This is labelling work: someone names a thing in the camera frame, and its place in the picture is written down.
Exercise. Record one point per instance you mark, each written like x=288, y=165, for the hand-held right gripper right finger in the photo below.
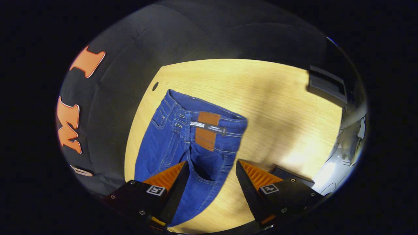
x=249, y=192

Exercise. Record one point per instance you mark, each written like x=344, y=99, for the blue denim jeans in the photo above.
x=169, y=143

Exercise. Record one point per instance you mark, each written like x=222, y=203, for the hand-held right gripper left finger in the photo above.
x=178, y=192

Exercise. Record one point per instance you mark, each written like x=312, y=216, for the dark grey box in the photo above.
x=326, y=86

